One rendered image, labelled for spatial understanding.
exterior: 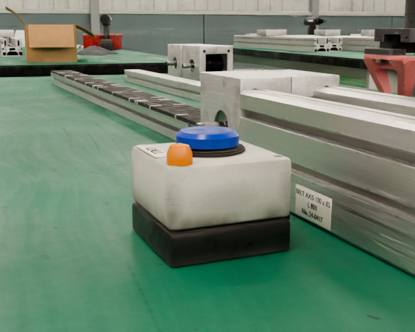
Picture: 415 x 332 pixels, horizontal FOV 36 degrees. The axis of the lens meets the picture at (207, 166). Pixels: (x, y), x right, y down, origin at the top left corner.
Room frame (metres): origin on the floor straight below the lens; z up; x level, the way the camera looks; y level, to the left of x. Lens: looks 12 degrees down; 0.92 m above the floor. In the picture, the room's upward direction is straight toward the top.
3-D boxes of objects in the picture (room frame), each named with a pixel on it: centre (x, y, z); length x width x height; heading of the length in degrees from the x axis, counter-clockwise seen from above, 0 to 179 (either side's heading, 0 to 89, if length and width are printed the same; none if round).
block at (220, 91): (0.60, -0.05, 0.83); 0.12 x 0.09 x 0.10; 113
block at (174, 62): (1.70, 0.06, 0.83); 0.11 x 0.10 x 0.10; 113
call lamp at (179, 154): (0.36, 0.02, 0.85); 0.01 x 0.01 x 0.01
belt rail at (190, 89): (1.26, 0.01, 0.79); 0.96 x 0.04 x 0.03; 23
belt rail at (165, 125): (1.19, 0.19, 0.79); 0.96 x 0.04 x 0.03; 23
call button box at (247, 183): (0.41, -0.01, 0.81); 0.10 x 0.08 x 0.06; 113
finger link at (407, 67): (0.67, -0.21, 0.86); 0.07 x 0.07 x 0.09; 23
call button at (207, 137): (0.40, 0.00, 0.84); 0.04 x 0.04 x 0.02
